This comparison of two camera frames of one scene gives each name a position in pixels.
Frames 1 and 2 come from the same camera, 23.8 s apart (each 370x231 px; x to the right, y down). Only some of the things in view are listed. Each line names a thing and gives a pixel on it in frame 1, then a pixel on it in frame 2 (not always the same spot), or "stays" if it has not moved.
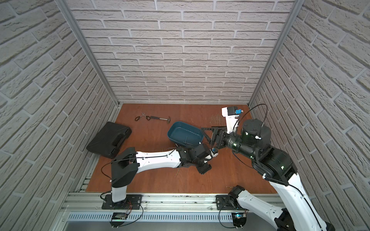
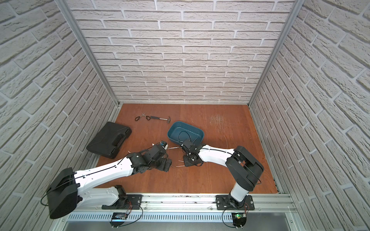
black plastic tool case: x=108 y=141 stays
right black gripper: x=220 y=133 -> x=186 y=162
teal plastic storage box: x=184 y=134 stays
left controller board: x=118 y=215 stays
